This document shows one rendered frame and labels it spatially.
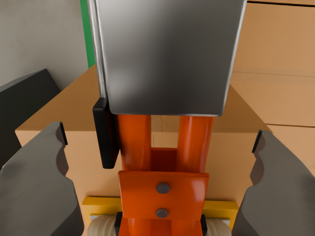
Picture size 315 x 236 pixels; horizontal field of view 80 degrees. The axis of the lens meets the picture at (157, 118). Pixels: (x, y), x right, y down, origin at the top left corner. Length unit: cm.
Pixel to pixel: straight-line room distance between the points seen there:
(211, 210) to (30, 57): 133
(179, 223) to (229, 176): 20
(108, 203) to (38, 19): 116
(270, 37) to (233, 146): 47
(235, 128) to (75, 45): 113
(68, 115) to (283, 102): 72
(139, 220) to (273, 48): 66
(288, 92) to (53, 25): 121
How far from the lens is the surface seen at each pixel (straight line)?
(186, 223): 18
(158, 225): 22
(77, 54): 131
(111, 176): 36
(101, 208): 40
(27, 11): 139
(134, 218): 18
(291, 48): 77
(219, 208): 40
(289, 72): 79
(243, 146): 33
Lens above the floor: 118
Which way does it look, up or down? 60 degrees down
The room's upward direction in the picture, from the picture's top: 178 degrees counter-clockwise
